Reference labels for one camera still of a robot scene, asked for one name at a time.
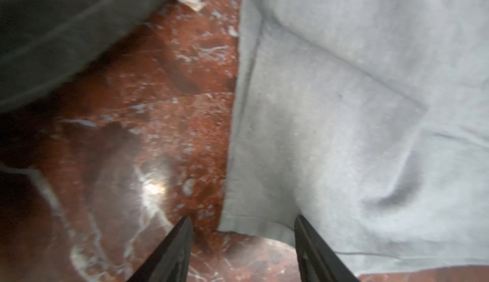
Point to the dark striped folded shirt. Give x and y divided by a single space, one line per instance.
45 42

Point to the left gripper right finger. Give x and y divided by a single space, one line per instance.
317 262

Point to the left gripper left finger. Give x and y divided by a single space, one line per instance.
170 260

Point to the grey long sleeve shirt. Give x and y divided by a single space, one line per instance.
369 118

